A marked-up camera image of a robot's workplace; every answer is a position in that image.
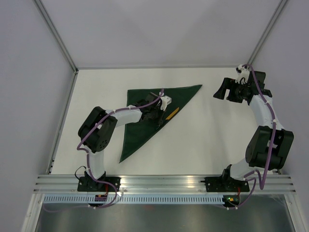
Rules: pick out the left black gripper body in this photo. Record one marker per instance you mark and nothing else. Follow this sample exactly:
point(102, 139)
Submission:
point(157, 115)

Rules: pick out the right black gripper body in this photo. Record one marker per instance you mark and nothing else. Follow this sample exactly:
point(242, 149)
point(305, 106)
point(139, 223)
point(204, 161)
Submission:
point(244, 87)

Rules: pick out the dark green cloth napkin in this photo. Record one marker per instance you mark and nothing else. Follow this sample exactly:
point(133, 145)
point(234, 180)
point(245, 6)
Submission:
point(138, 134)

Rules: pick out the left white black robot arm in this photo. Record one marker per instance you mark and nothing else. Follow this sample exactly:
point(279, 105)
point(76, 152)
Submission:
point(97, 130)

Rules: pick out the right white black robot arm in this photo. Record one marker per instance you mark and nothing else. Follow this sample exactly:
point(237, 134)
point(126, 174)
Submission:
point(269, 147)

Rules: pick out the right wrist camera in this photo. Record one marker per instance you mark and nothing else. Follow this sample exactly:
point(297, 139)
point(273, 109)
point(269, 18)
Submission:
point(243, 74)

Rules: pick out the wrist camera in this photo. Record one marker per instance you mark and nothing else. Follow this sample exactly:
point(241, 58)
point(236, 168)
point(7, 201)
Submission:
point(243, 74)
point(165, 101)

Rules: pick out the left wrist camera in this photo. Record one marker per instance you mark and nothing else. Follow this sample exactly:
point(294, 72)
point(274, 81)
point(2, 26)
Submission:
point(165, 101)

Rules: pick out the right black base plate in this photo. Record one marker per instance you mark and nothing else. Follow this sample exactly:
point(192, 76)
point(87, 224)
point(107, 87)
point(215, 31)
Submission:
point(218, 184)

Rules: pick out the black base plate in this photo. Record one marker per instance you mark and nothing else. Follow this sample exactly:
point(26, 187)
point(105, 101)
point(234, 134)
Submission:
point(218, 184)
point(87, 184)

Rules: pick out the right aluminium frame post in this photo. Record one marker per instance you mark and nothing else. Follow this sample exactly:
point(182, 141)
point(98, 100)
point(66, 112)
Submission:
point(268, 29)

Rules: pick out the aluminium frame post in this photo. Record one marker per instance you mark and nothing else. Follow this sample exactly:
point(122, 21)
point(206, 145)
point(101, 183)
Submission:
point(55, 34)
point(268, 29)

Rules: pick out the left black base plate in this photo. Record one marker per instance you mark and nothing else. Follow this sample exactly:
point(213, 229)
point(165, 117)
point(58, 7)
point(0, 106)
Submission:
point(87, 184)

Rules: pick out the aluminium rail beam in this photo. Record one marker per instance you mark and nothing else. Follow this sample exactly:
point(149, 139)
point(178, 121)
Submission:
point(163, 184)

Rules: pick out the white slotted cable duct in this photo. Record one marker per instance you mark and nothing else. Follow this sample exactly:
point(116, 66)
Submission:
point(138, 199)

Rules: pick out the left aluminium frame post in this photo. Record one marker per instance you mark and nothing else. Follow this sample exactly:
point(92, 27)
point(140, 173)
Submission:
point(55, 34)

